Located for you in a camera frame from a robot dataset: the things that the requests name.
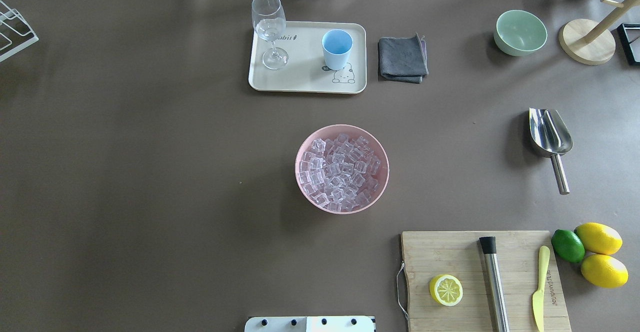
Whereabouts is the steel ice scoop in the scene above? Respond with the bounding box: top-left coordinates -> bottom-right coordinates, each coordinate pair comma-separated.
528,108 -> 573,195

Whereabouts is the clear ice cubes pile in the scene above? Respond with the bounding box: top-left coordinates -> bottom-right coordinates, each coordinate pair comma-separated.
299,133 -> 382,212

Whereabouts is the light blue cup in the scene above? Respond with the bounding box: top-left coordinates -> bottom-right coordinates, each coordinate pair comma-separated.
321,29 -> 354,70

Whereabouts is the pink bowl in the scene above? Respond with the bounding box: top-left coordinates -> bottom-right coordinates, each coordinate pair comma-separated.
294,124 -> 390,215

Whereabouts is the beige serving tray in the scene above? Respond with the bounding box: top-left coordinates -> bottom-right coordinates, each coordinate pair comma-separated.
247,21 -> 368,94

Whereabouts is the grey folded cloth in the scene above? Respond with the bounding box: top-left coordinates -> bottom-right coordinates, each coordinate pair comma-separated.
378,34 -> 429,84

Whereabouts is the clear wine glass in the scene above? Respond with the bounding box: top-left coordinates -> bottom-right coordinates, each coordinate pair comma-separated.
251,0 -> 289,70

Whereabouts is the bamboo cutting board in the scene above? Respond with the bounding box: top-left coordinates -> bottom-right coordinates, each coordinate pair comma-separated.
400,231 -> 552,332

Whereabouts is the half lemon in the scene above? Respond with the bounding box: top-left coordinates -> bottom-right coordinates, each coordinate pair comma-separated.
429,274 -> 464,307

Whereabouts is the steel muddler black tip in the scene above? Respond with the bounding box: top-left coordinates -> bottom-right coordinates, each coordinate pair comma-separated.
478,236 -> 510,332

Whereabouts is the mint green bowl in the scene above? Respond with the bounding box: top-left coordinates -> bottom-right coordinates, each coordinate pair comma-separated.
493,10 -> 548,57

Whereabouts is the yellow plastic knife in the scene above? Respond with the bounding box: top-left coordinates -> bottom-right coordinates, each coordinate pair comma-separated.
531,246 -> 551,332

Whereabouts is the green lime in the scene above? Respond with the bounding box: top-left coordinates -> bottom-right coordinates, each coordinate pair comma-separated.
551,229 -> 586,264

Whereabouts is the upper yellow lemon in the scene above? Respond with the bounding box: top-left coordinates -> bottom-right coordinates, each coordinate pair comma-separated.
574,222 -> 623,255

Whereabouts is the yellow lemon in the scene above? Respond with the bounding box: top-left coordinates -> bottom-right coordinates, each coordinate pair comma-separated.
574,222 -> 623,255
580,254 -> 629,289

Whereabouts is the wooden mug tree stand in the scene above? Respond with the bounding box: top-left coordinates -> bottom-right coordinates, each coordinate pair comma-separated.
558,0 -> 640,65

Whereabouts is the lower yellow lemon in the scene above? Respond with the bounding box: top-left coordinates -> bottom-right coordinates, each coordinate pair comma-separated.
580,254 -> 629,289

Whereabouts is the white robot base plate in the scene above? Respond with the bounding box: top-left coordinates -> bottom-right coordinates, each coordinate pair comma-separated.
244,315 -> 377,332

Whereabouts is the white wire cup rack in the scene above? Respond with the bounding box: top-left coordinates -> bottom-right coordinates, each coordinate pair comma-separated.
0,0 -> 39,62

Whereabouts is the black picture frame tray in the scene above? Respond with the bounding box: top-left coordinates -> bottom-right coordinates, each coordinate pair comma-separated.
616,23 -> 640,66

